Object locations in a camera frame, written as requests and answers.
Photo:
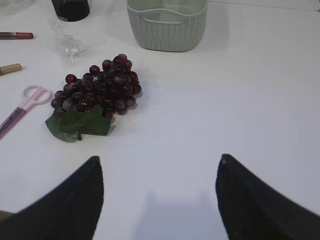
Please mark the red marker pen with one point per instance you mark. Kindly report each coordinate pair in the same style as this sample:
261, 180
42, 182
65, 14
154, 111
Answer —
16, 35

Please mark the gold marker pen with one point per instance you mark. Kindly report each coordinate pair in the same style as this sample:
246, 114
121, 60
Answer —
7, 69

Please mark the light green woven basket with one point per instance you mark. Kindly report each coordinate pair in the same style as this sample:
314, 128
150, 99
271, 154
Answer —
167, 25

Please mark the clear plastic sheet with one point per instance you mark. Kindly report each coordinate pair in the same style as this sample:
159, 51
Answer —
69, 49

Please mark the black mesh pen holder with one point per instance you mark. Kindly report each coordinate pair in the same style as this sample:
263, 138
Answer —
71, 10

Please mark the pink scissors with sheath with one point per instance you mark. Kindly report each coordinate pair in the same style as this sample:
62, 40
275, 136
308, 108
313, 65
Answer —
32, 96

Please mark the dark red grape bunch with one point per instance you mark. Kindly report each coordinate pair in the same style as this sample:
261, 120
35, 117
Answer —
87, 105

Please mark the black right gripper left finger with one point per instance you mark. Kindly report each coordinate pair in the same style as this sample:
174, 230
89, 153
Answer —
71, 211

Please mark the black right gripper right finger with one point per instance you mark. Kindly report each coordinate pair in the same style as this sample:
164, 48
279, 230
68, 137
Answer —
250, 209

